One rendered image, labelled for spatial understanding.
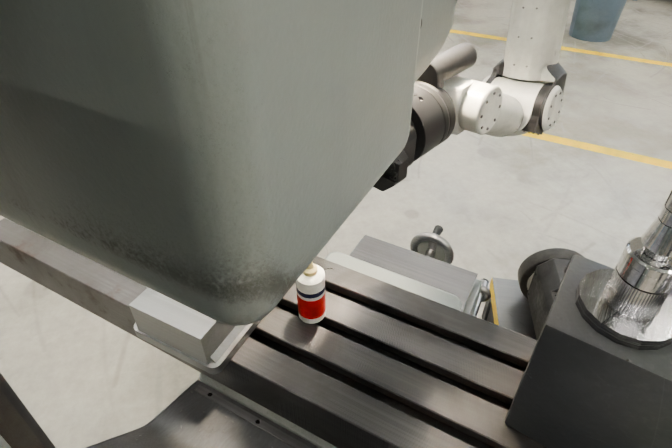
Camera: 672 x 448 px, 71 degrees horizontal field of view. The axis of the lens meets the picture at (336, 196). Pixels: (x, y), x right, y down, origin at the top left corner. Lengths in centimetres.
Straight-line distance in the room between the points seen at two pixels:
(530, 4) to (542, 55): 8
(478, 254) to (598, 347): 179
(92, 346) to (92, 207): 186
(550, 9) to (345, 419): 68
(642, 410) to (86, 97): 51
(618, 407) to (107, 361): 173
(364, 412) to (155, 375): 135
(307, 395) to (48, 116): 51
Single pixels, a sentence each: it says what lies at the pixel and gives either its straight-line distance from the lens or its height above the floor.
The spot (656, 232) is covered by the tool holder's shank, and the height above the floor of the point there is 125.
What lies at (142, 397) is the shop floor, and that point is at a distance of 187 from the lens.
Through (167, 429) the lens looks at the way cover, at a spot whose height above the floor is 91.
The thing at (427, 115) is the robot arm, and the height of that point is 126.
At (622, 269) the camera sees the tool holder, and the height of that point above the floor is 120.
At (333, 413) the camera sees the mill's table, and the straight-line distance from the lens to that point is 63.
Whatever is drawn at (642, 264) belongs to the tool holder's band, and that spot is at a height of 122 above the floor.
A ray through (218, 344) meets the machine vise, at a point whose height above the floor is 99.
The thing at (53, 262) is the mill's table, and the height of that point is 96.
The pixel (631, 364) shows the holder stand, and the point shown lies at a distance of 51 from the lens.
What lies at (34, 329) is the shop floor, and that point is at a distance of 224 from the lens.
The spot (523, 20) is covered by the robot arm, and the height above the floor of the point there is 128.
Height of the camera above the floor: 151
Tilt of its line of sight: 37 degrees down
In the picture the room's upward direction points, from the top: straight up
